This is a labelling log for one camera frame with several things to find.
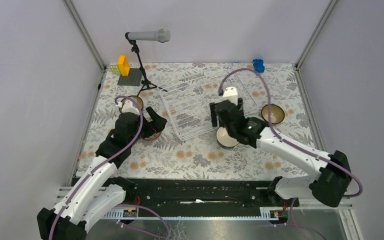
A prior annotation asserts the blue white patterned bowl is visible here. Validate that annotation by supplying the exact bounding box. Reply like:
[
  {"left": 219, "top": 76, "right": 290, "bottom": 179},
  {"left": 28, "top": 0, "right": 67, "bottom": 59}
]
[{"left": 143, "top": 132, "right": 162, "bottom": 142}]

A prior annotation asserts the teal and cream bowl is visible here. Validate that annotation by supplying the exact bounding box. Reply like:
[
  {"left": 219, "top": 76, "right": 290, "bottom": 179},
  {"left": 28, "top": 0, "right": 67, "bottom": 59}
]
[{"left": 216, "top": 127, "right": 239, "bottom": 150}]

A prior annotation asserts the dark teal floral bowl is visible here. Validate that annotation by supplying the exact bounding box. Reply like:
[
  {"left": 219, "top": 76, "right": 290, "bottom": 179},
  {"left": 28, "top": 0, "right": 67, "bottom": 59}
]
[{"left": 128, "top": 95, "right": 144, "bottom": 110}]

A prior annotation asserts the black gold-rimmed bowl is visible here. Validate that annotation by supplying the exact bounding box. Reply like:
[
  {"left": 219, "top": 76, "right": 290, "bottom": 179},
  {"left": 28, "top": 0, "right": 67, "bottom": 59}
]
[{"left": 261, "top": 104, "right": 286, "bottom": 125}]

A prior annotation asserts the mint green bowl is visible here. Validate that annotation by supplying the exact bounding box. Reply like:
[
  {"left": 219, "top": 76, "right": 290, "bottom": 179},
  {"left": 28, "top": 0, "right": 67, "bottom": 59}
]
[{"left": 244, "top": 114, "right": 264, "bottom": 121}]

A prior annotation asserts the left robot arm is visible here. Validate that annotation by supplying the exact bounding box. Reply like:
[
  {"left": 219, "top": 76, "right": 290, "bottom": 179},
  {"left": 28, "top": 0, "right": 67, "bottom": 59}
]
[{"left": 37, "top": 106, "right": 152, "bottom": 240}]

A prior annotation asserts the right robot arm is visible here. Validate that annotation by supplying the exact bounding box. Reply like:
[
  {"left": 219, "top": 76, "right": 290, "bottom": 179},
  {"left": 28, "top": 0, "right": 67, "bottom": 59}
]
[{"left": 210, "top": 100, "right": 352, "bottom": 208}]

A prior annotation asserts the floral tablecloth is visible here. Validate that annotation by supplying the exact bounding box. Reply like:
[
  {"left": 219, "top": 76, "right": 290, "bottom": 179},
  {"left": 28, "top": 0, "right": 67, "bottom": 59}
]
[{"left": 74, "top": 63, "right": 314, "bottom": 181}]

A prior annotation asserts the black microphone tripod stand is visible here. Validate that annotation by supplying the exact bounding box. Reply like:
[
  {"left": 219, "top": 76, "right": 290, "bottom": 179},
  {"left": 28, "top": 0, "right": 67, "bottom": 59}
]
[{"left": 126, "top": 39, "right": 162, "bottom": 97}]

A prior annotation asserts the grey toy baseplate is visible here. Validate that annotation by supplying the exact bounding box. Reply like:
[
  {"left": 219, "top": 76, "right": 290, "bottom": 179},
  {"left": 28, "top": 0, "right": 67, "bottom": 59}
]
[{"left": 117, "top": 68, "right": 143, "bottom": 87}]

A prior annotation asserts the light green toy brick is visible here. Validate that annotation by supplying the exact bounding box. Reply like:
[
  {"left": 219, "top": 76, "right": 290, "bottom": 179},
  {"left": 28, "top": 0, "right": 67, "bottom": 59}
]
[{"left": 108, "top": 64, "right": 121, "bottom": 76}]

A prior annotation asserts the yellow toy brick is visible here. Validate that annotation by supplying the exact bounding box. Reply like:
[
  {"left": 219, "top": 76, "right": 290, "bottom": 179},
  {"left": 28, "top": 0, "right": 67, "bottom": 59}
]
[{"left": 117, "top": 55, "right": 131, "bottom": 77}]

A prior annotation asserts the blue toy brick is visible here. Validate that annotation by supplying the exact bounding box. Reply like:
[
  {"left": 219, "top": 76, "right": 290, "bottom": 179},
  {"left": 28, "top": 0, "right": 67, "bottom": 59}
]
[{"left": 252, "top": 59, "right": 266, "bottom": 73}]

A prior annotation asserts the grey microphone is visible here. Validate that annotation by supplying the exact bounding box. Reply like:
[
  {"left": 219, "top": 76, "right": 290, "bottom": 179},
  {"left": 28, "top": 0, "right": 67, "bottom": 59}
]
[{"left": 125, "top": 29, "right": 171, "bottom": 43}]

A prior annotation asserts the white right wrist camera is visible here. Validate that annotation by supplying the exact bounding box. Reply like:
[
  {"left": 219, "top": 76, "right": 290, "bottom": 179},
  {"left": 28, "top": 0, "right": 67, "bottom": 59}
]
[{"left": 219, "top": 87, "right": 239, "bottom": 106}]

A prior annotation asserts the white wire dish rack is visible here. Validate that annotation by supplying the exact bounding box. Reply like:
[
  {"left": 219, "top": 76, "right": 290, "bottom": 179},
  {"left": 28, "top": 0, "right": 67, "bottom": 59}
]
[{"left": 159, "top": 64, "right": 258, "bottom": 141}]

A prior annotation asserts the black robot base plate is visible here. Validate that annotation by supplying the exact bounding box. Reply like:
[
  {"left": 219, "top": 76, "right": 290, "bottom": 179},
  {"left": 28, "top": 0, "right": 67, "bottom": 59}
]
[{"left": 72, "top": 178, "right": 301, "bottom": 218}]

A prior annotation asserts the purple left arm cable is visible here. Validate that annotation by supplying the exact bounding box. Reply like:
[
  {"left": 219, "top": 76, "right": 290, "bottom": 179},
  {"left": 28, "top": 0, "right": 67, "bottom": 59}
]
[{"left": 48, "top": 96, "right": 172, "bottom": 240}]

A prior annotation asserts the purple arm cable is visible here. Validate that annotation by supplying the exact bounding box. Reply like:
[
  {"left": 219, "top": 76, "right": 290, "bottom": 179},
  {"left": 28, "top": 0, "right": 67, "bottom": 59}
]
[
  {"left": 48, "top": 96, "right": 172, "bottom": 240},
  {"left": 218, "top": 68, "right": 364, "bottom": 240}
]

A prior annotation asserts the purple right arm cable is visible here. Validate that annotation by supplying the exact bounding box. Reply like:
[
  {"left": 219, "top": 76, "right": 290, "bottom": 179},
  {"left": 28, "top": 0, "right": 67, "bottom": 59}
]
[{"left": 218, "top": 68, "right": 364, "bottom": 240}]

